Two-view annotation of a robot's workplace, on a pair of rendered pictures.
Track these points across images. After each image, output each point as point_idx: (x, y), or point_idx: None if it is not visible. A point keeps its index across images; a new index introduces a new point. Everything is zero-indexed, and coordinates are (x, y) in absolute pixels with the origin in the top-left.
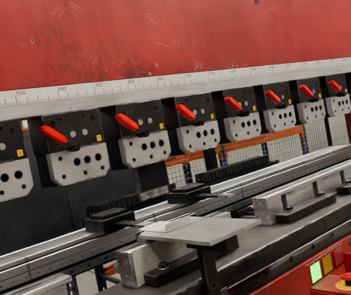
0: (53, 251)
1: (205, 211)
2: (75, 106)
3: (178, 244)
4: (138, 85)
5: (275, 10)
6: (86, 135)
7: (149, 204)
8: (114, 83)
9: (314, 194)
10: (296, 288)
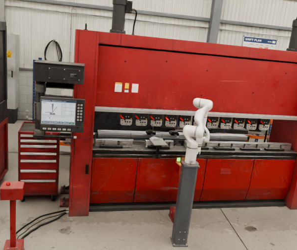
0: (136, 134)
1: (177, 138)
2: (143, 112)
3: None
4: (158, 110)
5: (207, 97)
6: (144, 118)
7: (165, 131)
8: (152, 109)
9: (206, 146)
10: None
